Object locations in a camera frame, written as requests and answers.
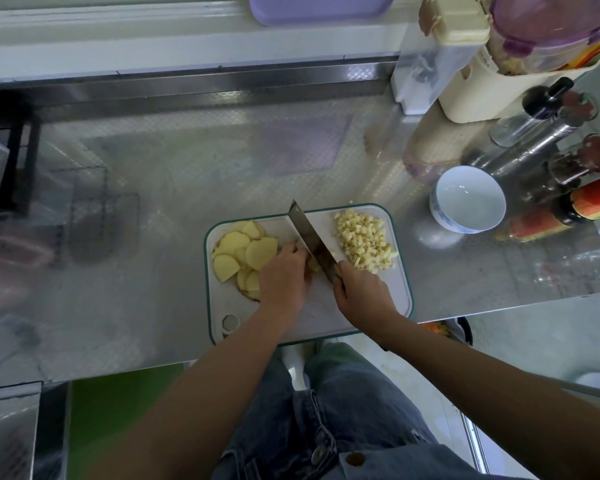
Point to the person's right hand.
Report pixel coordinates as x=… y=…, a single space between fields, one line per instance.
x=365 y=300

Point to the person's left hand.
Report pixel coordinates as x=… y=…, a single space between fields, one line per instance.
x=282 y=285

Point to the pile of yellow potato slices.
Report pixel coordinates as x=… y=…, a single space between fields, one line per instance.
x=242 y=257

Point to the steel cleaver knife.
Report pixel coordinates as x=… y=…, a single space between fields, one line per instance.
x=310 y=237

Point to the pile of diced potato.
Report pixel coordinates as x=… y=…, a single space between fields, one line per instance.
x=367 y=240

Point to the white bowl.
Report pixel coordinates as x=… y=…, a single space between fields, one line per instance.
x=467 y=199

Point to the person's left forearm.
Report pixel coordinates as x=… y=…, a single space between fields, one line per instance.
x=190 y=405

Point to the person's right forearm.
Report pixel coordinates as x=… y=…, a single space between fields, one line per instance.
x=505 y=405

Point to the metal bowl with scraps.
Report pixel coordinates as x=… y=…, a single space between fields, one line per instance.
x=450 y=328

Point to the person's blue jeans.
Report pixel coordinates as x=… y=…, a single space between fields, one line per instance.
x=295 y=430

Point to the white cutting board green rim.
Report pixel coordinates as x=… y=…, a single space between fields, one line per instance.
x=390 y=290

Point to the green mat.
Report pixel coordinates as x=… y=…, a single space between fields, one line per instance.
x=120 y=415

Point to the cream plastic canister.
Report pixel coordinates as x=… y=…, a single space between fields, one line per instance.
x=485 y=95

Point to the clear container cream lid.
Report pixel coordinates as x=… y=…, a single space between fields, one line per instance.
x=435 y=65

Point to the white round plate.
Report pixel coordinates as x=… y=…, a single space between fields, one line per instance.
x=597 y=381

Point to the glass bottle black cap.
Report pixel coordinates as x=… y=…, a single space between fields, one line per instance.
x=535 y=107

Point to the glass jar red lid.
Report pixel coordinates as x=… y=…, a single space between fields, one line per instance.
x=595 y=155

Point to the purple plastic cutting board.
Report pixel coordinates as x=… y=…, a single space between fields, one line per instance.
x=320 y=7

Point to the black metal rack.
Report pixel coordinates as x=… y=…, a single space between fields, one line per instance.
x=20 y=160

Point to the steel bin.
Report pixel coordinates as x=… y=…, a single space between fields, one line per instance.
x=8 y=435

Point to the purple lid food container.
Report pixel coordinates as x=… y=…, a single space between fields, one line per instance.
x=555 y=30

